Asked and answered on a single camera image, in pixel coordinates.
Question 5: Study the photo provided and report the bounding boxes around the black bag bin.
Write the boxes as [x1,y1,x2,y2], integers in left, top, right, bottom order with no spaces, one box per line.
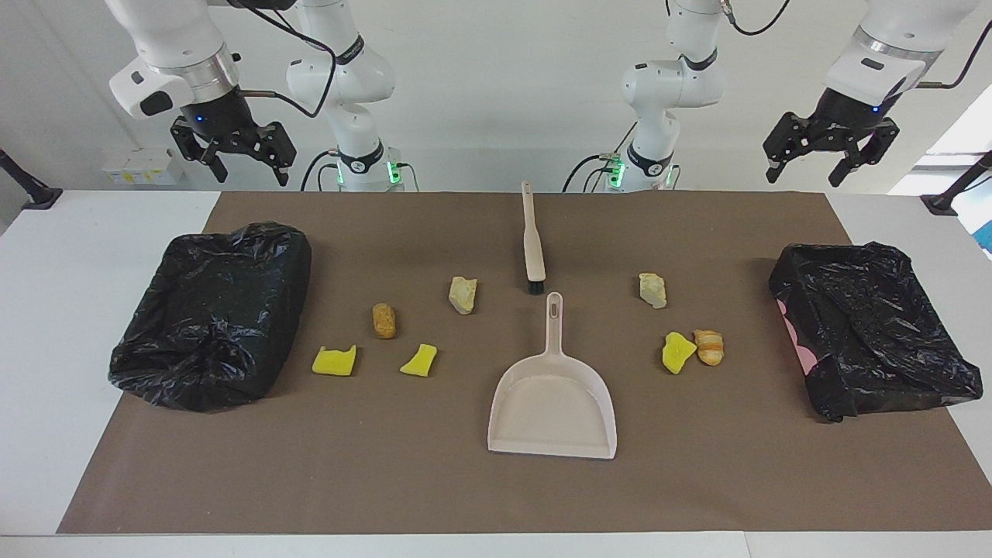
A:
[769,242,983,423]
[108,222,313,413]

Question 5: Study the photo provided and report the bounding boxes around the beige hand brush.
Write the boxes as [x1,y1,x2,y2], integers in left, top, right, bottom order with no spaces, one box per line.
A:
[520,181,547,295]

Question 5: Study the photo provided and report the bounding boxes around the yellow sponge piece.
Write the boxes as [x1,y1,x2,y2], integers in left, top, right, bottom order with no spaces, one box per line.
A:
[662,332,698,375]
[399,343,439,378]
[312,345,358,377]

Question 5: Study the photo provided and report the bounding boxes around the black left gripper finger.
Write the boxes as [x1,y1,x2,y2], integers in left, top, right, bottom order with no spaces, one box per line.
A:
[763,113,811,184]
[828,120,900,188]

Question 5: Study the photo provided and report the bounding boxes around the right black bag bin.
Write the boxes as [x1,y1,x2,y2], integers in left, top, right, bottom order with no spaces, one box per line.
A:
[769,242,983,423]

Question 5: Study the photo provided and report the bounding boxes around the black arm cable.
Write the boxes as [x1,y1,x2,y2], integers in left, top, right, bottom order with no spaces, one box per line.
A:
[921,22,992,90]
[229,0,339,119]

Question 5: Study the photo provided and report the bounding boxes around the brown table mat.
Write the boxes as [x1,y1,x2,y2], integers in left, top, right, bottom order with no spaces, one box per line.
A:
[56,191,992,536]

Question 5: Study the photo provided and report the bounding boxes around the black base power cable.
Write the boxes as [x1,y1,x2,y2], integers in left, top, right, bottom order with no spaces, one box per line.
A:
[301,151,342,192]
[562,124,638,193]

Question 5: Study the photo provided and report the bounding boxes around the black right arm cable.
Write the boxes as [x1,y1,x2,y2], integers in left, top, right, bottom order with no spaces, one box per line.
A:
[229,0,339,119]

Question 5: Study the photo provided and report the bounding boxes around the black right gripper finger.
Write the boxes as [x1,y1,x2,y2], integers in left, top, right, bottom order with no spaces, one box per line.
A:
[256,122,297,187]
[172,118,229,184]

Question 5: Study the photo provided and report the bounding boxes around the orange striped croissant toy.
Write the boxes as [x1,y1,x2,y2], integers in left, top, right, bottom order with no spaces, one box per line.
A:
[694,329,725,367]

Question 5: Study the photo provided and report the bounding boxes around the left black bag bin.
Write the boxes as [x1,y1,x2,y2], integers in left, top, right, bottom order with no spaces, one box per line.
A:
[108,222,313,413]

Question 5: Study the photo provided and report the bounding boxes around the pink plastic bin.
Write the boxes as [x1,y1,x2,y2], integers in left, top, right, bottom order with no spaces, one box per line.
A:
[777,298,818,373]

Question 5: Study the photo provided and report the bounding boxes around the beige plastic dustpan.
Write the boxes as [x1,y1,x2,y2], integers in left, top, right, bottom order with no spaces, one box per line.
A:
[487,292,618,460]

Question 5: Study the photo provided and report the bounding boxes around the white wall socket box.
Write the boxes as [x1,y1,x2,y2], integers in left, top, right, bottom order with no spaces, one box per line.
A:
[102,149,185,187]

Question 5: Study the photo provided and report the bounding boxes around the black camera stand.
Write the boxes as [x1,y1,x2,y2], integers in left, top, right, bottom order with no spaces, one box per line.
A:
[920,151,992,217]
[0,147,64,211]

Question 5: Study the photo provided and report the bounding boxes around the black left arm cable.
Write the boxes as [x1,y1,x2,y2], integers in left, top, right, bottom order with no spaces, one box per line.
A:
[921,22,992,90]

